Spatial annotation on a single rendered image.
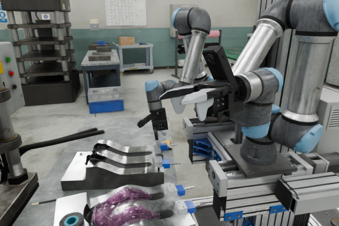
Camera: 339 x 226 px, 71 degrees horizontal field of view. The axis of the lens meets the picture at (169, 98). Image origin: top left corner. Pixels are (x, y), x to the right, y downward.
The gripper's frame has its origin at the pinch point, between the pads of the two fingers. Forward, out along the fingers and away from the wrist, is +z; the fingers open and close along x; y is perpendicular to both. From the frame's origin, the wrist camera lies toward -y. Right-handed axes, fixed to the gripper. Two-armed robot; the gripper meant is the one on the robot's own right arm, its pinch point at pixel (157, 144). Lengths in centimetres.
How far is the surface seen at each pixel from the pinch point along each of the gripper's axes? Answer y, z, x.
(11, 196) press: -73, 8, -18
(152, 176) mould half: -4.2, 9.5, -17.3
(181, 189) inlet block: 9.0, 12.4, -27.4
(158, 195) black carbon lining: -1.5, 12.9, -28.3
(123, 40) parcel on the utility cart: -82, -97, 552
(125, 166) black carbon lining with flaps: -17.4, 5.2, -10.2
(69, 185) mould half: -44.3, 7.1, -17.3
